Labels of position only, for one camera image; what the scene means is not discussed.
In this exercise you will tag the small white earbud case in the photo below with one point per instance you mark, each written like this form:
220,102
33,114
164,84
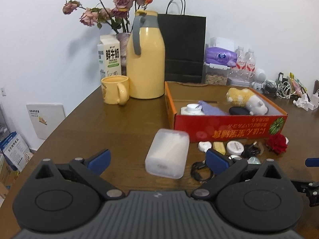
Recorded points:
203,146

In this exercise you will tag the crumpled white paper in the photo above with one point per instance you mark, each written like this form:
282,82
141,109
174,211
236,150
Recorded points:
302,102

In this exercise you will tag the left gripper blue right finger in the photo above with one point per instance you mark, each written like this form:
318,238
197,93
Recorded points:
217,162

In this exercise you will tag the yellow mug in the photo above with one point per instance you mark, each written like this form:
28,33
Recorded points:
115,89

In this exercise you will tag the red cardboard box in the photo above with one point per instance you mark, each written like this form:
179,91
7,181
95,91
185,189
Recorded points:
218,128

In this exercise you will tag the purple tissue pack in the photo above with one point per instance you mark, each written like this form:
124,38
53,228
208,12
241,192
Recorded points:
221,51

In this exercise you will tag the white robot toy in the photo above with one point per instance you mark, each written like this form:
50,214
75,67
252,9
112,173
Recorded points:
258,79

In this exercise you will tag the yellow thermos jug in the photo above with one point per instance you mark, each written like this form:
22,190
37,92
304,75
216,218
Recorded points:
146,57

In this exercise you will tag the colourful snack packet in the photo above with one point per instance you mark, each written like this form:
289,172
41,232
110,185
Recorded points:
297,86

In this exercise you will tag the white milk carton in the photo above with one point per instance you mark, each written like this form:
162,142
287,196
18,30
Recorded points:
109,56

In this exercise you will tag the clear snack container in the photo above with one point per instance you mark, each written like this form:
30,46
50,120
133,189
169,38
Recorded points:
215,74

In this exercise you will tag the round white tin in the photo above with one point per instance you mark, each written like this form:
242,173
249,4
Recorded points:
234,148

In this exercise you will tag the water bottle left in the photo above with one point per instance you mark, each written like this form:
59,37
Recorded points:
238,72

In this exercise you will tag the water bottle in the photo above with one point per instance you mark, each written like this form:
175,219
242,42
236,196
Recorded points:
238,72
250,63

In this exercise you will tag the dark blue zip case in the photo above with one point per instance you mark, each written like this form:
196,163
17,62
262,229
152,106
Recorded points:
239,111

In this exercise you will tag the purple fabric pouch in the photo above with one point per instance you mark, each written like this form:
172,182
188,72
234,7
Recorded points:
210,110

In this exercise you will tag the water bottle middle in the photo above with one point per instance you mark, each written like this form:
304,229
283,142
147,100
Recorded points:
250,63

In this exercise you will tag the yellow white plush sheep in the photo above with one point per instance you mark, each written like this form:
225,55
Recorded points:
247,99

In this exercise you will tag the yellow eraser block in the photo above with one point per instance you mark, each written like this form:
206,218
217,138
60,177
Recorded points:
219,147

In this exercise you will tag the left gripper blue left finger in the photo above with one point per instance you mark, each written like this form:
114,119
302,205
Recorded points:
99,162

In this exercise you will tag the red fabric rose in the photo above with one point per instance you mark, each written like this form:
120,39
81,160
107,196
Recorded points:
277,143

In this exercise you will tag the white power strip charger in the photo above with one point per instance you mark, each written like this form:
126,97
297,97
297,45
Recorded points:
314,101

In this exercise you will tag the translucent plastic box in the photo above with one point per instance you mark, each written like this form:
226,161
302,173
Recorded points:
167,155

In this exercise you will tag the black paper bag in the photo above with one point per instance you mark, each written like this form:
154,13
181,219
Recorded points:
185,39

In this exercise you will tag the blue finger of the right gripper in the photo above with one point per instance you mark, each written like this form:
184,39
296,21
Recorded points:
312,162

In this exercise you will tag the iridescent plastic bag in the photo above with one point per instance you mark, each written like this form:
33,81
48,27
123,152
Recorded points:
253,161

